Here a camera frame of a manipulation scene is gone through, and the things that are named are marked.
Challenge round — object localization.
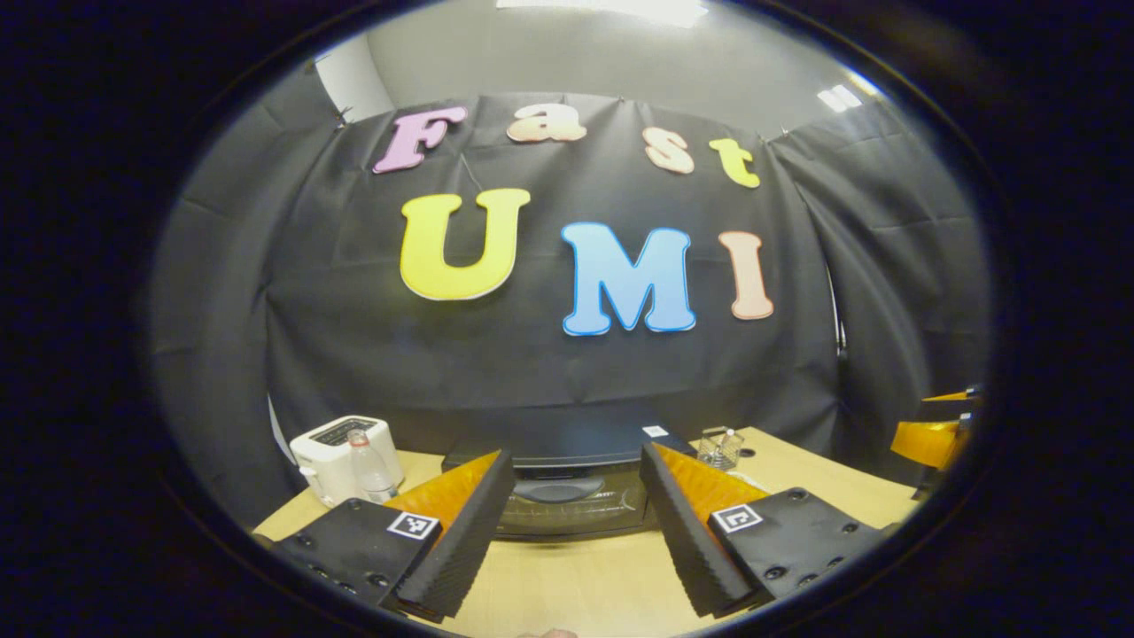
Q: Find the black electric oven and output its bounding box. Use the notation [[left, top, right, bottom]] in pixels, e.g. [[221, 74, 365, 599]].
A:
[[440, 424, 701, 541]]

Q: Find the white toaster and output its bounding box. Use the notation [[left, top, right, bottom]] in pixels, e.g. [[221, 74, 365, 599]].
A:
[[290, 415, 406, 508]]

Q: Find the large ceiling light panel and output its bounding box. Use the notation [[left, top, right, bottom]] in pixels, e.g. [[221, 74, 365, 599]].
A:
[[496, 0, 710, 27]]

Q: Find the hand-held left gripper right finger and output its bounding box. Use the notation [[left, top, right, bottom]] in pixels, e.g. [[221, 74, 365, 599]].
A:
[[640, 442, 900, 619]]

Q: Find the wire mesh holder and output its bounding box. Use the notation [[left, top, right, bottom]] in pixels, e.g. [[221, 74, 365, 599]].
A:
[[697, 426, 745, 471]]

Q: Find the clear plastic bottle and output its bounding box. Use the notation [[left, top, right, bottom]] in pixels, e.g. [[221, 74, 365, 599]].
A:
[[346, 429, 400, 506]]

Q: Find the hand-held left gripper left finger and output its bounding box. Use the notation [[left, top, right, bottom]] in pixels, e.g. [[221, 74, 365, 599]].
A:
[[270, 449, 517, 623]]

